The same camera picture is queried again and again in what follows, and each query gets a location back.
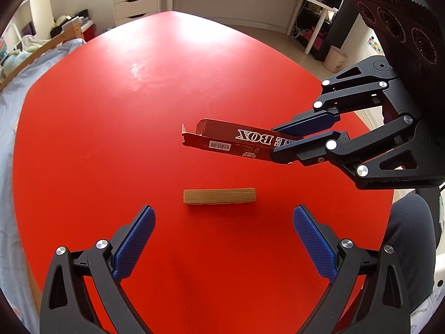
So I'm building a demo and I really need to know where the dark red paper box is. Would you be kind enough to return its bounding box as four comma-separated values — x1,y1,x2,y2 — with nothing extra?
181,118,301,161

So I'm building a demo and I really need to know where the tan cardboard piece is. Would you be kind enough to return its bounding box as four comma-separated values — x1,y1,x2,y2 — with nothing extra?
183,188,256,205

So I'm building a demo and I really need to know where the bed with blue sheet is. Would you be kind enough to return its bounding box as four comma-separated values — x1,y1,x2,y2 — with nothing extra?
0,38,85,333

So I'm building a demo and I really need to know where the beige waste bin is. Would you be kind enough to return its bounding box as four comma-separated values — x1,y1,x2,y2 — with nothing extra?
323,45,348,73

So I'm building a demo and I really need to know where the white desk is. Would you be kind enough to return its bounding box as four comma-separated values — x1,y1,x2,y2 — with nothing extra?
161,0,335,54

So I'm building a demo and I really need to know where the red table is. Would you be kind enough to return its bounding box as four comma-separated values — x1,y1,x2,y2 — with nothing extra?
13,12,393,333

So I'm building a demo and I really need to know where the wooden bed frame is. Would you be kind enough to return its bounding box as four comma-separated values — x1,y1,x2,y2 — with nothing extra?
1,17,84,90

